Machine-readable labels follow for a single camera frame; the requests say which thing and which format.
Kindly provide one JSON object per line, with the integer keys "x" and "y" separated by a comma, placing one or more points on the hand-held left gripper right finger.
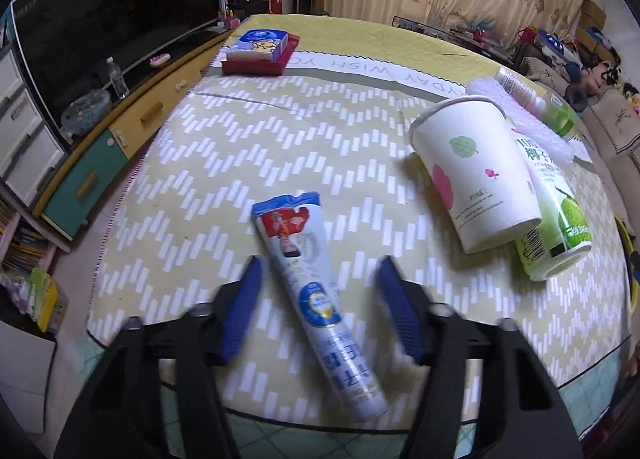
{"x": 400, "y": 309}

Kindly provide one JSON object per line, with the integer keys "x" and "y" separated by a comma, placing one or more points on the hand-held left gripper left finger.
{"x": 240, "y": 309}

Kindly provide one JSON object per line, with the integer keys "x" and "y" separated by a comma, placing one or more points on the white toothpaste tube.
{"x": 310, "y": 279}

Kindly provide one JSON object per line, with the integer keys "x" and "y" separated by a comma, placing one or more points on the white leaf-print paper cup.
{"x": 475, "y": 179}

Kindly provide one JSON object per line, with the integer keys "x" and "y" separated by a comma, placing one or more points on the white bubble wrap sheet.
{"x": 487, "y": 91}

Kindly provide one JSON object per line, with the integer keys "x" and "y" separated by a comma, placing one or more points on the black yellow-rimmed trash bin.
{"x": 626, "y": 239}

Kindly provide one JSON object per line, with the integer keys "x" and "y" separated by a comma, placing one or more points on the green-capped bottle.
{"x": 520, "y": 86}

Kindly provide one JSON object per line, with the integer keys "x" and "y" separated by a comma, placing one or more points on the pile of books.
{"x": 30, "y": 259}

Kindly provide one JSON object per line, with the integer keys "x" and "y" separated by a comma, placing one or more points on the yellow green television stand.
{"x": 145, "y": 109}

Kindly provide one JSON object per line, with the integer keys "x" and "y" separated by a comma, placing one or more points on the small red and blue box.
{"x": 255, "y": 68}

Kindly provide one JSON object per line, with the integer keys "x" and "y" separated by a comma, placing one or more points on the glass ashtray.
{"x": 85, "y": 109}

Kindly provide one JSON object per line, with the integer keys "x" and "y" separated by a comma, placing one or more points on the clear water bottle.
{"x": 118, "y": 81}

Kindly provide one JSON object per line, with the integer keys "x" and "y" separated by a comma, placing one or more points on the pink white small case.
{"x": 160, "y": 60}

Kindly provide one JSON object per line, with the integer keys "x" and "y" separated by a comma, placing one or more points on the blue white tissue pack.
{"x": 255, "y": 44}

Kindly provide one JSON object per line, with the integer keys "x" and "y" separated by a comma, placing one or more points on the white drawer cabinet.
{"x": 25, "y": 149}

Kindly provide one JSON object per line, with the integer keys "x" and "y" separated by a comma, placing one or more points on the dark round cushion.
{"x": 575, "y": 94}

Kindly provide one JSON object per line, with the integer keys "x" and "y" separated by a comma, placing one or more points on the beige covered sofa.
{"x": 620, "y": 134}

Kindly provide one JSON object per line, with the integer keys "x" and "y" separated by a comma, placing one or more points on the low glass table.
{"x": 430, "y": 29}

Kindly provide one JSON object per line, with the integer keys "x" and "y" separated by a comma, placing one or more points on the pink small container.
{"x": 230, "y": 22}

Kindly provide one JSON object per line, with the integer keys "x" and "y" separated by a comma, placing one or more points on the black flat television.
{"x": 100, "y": 14}

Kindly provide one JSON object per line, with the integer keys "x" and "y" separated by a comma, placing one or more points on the stack of cardboard boxes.
{"x": 592, "y": 14}

